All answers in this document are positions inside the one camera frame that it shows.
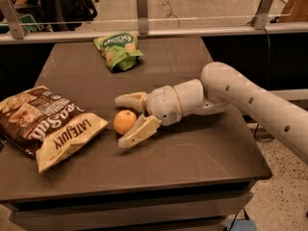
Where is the black power cable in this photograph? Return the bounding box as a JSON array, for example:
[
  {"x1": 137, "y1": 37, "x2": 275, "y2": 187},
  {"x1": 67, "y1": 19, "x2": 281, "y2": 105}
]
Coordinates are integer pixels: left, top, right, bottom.
[{"x1": 253, "y1": 27, "x2": 273, "y2": 142}]

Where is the middle metal glass bracket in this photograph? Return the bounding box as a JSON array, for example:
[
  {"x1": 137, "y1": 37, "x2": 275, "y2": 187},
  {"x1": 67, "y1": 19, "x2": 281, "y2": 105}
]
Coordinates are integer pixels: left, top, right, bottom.
[{"x1": 136, "y1": 0, "x2": 148, "y2": 35}]

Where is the green snack bag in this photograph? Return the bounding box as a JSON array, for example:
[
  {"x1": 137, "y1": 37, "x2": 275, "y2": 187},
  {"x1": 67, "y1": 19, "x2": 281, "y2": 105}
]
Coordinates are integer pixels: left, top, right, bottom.
[{"x1": 93, "y1": 32, "x2": 142, "y2": 72}]

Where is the left metal glass bracket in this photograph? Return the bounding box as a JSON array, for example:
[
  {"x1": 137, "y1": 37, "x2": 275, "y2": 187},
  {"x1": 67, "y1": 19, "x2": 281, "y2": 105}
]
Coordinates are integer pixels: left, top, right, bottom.
[{"x1": 0, "y1": 0, "x2": 27, "y2": 39}]

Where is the brown Late July chip bag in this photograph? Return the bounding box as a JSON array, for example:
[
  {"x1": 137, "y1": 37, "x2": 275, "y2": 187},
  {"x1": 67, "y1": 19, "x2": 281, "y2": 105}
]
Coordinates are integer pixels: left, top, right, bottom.
[{"x1": 0, "y1": 86, "x2": 108, "y2": 172}]

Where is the glass barrier panel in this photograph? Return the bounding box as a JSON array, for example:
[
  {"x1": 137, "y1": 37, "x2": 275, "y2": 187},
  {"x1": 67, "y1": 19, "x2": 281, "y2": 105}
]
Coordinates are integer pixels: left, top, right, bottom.
[{"x1": 0, "y1": 0, "x2": 308, "y2": 34}]

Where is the grey cabinet drawer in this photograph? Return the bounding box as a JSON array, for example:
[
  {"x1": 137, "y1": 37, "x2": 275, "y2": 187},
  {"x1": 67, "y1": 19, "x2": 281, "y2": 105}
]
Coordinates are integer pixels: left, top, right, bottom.
[{"x1": 10, "y1": 191, "x2": 253, "y2": 231}]

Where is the metal glass bracket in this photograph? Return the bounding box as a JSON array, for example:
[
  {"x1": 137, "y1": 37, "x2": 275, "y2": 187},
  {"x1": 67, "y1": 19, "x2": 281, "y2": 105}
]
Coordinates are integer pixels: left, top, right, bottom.
[
  {"x1": 0, "y1": 0, "x2": 27, "y2": 39},
  {"x1": 136, "y1": 0, "x2": 148, "y2": 35},
  {"x1": 251, "y1": 0, "x2": 273, "y2": 30}
]

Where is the right metal glass bracket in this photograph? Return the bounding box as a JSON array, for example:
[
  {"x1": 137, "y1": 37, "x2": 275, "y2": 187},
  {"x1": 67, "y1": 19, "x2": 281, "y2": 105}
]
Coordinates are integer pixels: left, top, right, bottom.
[{"x1": 251, "y1": 0, "x2": 273, "y2": 30}]

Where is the green bin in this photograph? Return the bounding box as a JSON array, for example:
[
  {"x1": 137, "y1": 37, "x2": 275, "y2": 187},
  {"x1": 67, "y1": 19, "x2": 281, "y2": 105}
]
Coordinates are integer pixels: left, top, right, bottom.
[{"x1": 0, "y1": 13, "x2": 41, "y2": 34}]

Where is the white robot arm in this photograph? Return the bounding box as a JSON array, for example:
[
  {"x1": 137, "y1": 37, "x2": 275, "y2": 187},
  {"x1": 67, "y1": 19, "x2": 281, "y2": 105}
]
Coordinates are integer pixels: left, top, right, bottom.
[{"x1": 115, "y1": 62, "x2": 308, "y2": 164}]

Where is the orange fruit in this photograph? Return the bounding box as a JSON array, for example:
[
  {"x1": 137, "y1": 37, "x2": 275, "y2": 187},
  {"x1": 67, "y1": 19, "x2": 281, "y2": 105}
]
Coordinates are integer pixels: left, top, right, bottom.
[{"x1": 114, "y1": 110, "x2": 137, "y2": 135}]

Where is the blue floor mat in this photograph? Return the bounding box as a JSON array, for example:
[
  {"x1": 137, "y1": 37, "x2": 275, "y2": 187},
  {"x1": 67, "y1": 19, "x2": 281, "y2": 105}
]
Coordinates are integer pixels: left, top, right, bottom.
[{"x1": 227, "y1": 219, "x2": 257, "y2": 231}]

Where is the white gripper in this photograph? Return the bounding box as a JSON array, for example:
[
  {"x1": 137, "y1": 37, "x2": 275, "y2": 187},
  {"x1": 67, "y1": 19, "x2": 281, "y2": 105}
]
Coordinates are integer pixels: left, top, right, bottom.
[{"x1": 115, "y1": 86, "x2": 182, "y2": 148}]

